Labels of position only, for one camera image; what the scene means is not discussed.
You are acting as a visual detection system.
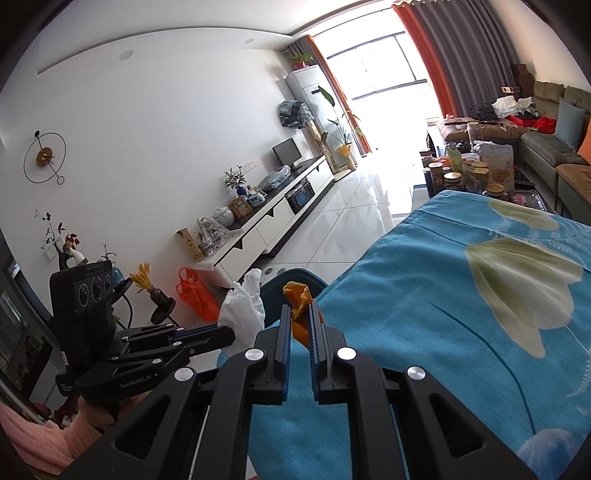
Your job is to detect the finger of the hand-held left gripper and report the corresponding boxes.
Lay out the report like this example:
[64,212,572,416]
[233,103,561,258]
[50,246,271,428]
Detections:
[129,325,236,367]
[117,323,219,343]

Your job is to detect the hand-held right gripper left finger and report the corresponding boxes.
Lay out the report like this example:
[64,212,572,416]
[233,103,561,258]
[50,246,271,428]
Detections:
[60,305,293,480]

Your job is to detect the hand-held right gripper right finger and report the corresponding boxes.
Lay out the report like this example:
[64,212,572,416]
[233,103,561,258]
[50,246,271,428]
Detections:
[309,300,539,480]

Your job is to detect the white plastic bag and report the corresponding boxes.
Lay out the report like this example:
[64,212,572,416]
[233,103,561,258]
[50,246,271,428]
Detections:
[217,270,267,356]

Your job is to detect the orange peel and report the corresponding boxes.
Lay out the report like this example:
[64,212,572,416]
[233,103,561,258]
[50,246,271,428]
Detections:
[283,281,324,349]

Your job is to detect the teal trash bin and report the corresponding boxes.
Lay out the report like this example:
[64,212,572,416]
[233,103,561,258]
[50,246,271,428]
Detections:
[217,265,329,370]

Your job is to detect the person's left forearm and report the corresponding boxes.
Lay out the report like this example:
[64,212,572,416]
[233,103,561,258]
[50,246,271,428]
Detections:
[0,401,116,476]

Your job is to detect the person's left hand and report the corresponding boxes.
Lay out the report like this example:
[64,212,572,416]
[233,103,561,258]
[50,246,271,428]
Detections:
[76,397,119,433]

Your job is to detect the yellow dried wheat in vase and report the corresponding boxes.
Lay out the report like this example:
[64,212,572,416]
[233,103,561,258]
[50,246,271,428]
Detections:
[129,262,177,326]

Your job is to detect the orange mesh bag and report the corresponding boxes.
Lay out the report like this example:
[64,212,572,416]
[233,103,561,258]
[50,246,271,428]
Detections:
[175,267,221,323]

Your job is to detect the white vase with red flowers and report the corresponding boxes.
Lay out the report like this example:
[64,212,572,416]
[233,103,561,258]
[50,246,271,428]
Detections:
[34,210,86,278]

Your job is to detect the tall tan box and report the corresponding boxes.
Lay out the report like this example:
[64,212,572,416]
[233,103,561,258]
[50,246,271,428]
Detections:
[178,226,204,260]

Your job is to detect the white and black TV cabinet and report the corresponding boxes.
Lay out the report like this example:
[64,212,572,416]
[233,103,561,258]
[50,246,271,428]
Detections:
[182,154,335,289]

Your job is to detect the blue floral tablecloth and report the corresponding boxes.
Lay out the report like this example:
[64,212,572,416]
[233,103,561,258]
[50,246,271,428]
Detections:
[247,189,591,480]

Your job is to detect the ship model in clear wrap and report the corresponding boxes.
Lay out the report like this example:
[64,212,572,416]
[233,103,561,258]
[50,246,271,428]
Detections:
[196,216,232,257]

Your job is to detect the white ceramic jar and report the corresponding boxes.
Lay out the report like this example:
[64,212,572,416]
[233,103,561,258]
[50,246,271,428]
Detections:
[211,205,235,229]

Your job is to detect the clear plastic bag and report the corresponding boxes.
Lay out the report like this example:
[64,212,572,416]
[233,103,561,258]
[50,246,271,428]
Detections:
[259,165,291,190]

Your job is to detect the small plant in blue vase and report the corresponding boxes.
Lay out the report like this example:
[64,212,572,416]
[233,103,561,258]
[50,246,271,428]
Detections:
[224,165,247,198]

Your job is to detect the tall plant in yellow pot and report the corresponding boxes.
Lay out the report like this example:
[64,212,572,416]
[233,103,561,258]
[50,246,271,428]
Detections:
[318,85,365,169]

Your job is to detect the black monitor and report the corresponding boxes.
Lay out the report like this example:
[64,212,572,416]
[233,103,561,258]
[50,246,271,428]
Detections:
[271,137,303,169]

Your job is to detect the dark glass coffee table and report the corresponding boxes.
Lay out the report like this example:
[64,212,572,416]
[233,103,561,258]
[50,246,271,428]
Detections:
[418,124,555,213]

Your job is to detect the group of glass jars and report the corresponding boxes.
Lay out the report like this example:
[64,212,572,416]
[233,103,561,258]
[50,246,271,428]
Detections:
[422,141,515,199]

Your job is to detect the covered standing fan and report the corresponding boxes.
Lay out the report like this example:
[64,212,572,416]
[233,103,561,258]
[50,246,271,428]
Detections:
[277,99,333,171]

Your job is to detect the white floor air conditioner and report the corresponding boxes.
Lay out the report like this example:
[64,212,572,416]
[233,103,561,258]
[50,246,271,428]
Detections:
[284,65,326,139]

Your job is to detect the orange curtain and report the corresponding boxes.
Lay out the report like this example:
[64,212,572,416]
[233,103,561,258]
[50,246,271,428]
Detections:
[392,2,462,118]
[305,37,372,155]

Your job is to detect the clear snack bag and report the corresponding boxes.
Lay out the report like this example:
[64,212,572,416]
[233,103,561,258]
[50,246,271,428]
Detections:
[480,143,515,190]

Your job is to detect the window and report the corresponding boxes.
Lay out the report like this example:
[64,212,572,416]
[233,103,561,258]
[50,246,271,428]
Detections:
[318,4,439,158]

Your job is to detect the grey curtain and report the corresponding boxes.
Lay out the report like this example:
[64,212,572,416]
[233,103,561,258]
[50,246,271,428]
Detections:
[406,0,532,116]
[287,39,315,70]

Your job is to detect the olive green sofa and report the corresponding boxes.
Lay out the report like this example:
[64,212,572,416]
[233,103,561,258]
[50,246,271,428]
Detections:
[436,80,591,217]

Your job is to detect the pile of white clothes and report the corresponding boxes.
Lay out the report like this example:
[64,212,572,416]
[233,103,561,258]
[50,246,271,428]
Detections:
[492,96,539,118]

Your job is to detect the red cloth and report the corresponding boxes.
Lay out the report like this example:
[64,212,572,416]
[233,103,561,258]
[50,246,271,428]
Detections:
[508,115,559,134]

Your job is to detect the blue-grey cushion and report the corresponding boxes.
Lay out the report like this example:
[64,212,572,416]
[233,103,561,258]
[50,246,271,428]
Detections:
[554,97,583,148]

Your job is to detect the brown boxes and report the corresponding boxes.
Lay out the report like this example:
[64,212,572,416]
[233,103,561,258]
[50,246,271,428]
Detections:
[510,62,539,97]

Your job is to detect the round wall clock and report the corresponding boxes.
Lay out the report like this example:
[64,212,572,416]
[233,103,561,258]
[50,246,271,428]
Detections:
[23,130,68,185]

